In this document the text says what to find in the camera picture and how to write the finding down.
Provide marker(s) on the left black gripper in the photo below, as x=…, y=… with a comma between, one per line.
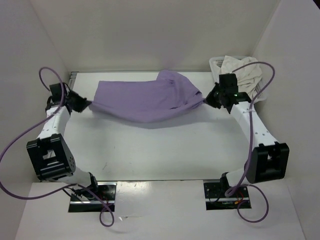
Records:
x=83, y=103

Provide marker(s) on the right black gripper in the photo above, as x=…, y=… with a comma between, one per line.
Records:
x=210, y=99

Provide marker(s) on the purple t shirt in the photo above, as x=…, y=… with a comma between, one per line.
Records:
x=170, y=95

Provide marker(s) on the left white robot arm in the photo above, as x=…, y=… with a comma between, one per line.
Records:
x=49, y=153

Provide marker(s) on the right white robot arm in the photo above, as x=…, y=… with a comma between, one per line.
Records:
x=267, y=157

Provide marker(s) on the white plastic laundry basket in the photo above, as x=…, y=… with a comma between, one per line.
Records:
x=215, y=64

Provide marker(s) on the white t shirt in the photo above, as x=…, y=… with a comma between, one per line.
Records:
x=247, y=77

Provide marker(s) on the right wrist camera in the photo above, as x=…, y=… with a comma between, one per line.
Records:
x=228, y=82

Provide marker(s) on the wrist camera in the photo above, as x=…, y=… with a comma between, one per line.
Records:
x=58, y=91
x=228, y=82

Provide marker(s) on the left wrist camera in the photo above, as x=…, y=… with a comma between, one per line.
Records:
x=58, y=91

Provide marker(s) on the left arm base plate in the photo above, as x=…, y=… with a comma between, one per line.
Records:
x=82, y=201

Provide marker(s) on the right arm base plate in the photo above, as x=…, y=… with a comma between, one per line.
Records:
x=215, y=198

